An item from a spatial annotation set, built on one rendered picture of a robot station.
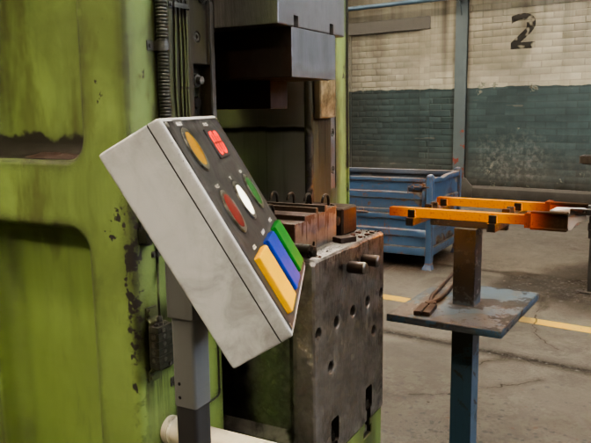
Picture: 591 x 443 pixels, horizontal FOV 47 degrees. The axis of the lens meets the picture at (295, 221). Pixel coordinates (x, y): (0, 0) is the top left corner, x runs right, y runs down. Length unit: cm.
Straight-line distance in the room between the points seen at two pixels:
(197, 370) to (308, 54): 71
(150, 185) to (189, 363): 30
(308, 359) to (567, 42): 794
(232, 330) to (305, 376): 64
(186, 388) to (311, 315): 44
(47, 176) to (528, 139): 819
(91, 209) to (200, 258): 52
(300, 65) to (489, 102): 800
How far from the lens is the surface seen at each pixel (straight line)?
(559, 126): 906
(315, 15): 145
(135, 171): 76
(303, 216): 140
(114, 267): 123
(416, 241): 525
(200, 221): 75
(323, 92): 174
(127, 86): 118
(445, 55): 958
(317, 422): 144
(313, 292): 134
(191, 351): 95
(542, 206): 194
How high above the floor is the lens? 121
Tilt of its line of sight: 9 degrees down
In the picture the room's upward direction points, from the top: 1 degrees counter-clockwise
